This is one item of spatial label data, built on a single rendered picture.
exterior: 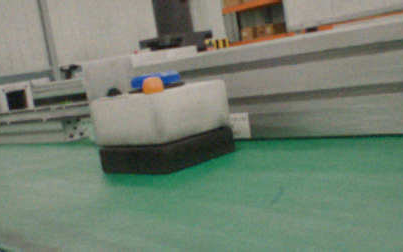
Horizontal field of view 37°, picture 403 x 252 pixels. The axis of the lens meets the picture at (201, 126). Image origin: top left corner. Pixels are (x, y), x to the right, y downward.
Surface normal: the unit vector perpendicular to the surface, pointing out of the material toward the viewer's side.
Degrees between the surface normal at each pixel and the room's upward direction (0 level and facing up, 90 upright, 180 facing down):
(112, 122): 90
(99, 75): 90
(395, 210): 0
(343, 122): 90
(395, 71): 90
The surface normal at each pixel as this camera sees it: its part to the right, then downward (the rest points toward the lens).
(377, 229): -0.16, -0.98
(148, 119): -0.68, 0.19
